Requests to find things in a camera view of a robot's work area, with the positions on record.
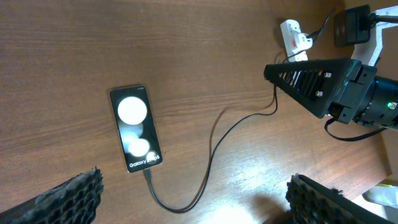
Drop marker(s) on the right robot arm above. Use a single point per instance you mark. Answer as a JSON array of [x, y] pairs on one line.
[[381, 104]]

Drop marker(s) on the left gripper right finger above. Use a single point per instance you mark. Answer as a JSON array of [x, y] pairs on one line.
[[311, 202]]

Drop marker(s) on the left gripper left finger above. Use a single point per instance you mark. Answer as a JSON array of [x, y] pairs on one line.
[[74, 201]]

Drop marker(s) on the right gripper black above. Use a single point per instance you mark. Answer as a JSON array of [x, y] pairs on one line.
[[337, 86]]

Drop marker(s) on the white USB charger adapter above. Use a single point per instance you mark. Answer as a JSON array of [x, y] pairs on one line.
[[301, 42]]

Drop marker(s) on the black smartphone with white circles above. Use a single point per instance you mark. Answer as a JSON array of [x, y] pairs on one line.
[[136, 127]]

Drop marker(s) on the white power strip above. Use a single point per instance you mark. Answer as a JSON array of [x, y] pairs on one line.
[[288, 29]]

